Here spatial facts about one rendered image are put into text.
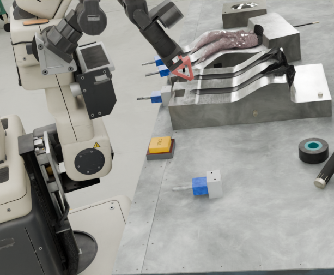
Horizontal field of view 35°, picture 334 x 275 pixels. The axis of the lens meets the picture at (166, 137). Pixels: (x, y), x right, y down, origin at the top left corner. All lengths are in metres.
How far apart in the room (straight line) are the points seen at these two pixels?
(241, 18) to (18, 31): 1.18
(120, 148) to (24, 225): 1.61
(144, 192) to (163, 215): 0.12
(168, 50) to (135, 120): 1.99
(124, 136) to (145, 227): 2.05
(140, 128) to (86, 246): 1.39
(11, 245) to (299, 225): 0.93
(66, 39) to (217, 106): 0.51
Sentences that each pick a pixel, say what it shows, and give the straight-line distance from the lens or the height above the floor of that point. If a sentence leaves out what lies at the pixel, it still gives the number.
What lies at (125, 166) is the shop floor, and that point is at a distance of 3.09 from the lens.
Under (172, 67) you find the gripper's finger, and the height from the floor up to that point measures 1.05.
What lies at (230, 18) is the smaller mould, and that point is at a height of 0.84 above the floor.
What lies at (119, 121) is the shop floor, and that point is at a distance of 3.58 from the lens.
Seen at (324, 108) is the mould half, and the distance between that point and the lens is 1.70.
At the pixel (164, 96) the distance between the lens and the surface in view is 1.88.
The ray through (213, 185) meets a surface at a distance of 1.39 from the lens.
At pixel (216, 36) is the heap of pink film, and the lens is 2.12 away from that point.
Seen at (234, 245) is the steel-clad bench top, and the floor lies 0.80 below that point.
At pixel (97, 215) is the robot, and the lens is 2.33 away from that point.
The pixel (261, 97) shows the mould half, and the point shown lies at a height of 0.89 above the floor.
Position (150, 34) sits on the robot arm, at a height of 1.15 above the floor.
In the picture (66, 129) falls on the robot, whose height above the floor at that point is 0.87.
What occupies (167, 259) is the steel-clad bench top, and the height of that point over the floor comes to 0.80.
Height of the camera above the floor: 1.67
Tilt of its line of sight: 31 degrees down
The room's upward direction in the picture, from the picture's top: 12 degrees counter-clockwise
